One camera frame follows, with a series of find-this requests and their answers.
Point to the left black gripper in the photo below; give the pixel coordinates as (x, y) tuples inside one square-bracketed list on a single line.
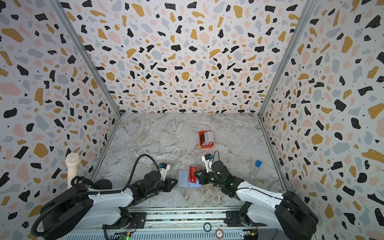
[(167, 183)]

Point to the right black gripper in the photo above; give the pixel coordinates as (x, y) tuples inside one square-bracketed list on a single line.
[(205, 177)]

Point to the red credit card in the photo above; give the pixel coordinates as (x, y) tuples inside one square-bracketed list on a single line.
[(192, 177)]

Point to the beige leather card holder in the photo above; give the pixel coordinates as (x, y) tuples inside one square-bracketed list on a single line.
[(183, 180)]

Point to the red card tray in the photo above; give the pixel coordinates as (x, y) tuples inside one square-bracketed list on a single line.
[(206, 139)]

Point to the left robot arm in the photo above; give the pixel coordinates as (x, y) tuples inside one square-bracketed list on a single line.
[(81, 207)]

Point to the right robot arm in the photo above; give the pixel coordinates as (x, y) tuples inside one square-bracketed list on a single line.
[(285, 212)]

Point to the stack of cards in tray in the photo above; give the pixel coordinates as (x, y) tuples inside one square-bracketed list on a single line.
[(207, 138)]

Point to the blue tag on table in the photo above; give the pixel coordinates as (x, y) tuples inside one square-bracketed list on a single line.
[(258, 163)]

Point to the beige microphone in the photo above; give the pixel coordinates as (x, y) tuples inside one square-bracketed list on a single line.
[(72, 162)]

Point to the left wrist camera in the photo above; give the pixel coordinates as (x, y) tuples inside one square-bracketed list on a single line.
[(163, 169)]

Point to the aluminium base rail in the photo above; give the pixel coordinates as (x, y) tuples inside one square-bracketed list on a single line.
[(177, 224)]

